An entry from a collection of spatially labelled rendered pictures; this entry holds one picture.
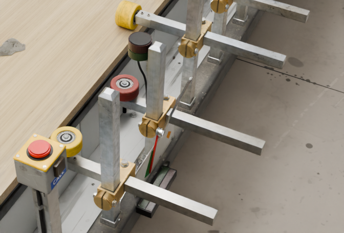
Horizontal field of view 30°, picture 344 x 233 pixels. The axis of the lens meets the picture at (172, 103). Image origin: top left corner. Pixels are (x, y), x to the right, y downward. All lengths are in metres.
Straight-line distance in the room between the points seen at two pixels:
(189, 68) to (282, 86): 1.37
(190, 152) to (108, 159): 1.35
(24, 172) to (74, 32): 0.85
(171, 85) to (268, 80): 1.11
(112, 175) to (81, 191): 0.35
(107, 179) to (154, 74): 0.29
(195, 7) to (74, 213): 0.67
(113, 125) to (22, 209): 0.40
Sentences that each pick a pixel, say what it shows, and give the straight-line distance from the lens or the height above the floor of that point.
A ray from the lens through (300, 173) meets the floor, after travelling 2.85.
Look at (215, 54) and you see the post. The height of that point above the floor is 0.74.
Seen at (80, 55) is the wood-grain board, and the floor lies 0.90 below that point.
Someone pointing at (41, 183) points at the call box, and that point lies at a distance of 1.19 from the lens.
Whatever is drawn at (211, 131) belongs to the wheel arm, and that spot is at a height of 0.86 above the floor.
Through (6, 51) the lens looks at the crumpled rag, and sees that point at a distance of 1.93.
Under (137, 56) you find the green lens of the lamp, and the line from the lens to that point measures 1.60.
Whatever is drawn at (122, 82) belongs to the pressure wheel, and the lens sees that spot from 1.79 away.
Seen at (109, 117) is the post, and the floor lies 1.10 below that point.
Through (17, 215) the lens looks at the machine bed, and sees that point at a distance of 1.70.
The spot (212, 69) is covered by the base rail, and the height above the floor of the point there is 0.70.
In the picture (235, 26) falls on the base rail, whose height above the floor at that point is 0.70.
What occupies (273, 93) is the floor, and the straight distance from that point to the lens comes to 3.19.
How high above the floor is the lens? 2.09
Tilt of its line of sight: 43 degrees down
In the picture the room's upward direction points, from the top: 4 degrees clockwise
